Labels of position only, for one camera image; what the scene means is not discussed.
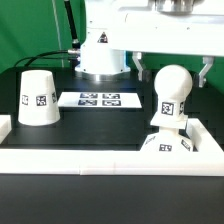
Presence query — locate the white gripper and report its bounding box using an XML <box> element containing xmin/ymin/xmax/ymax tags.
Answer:
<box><xmin>84</xmin><ymin>0</ymin><xmax>224</xmax><ymax>88</ymax></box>

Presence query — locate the white lamp bulb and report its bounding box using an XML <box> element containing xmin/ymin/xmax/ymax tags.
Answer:
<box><xmin>154</xmin><ymin>65</ymin><xmax>193</xmax><ymax>121</ymax></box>

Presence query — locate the white lamp base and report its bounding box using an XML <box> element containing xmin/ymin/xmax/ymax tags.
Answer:
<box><xmin>140</xmin><ymin>112</ymin><xmax>193</xmax><ymax>153</ymax></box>

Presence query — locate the white lamp shade cone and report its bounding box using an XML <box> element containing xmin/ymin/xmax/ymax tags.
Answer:
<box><xmin>18</xmin><ymin>70</ymin><xmax>60</xmax><ymax>126</ymax></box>

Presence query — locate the white marker plate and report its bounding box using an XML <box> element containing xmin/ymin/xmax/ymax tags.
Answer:
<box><xmin>58</xmin><ymin>92</ymin><xmax>141</xmax><ymax>109</ymax></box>

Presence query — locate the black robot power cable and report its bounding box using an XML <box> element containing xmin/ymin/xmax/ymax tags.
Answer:
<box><xmin>63</xmin><ymin>0</ymin><xmax>80</xmax><ymax>48</ymax></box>

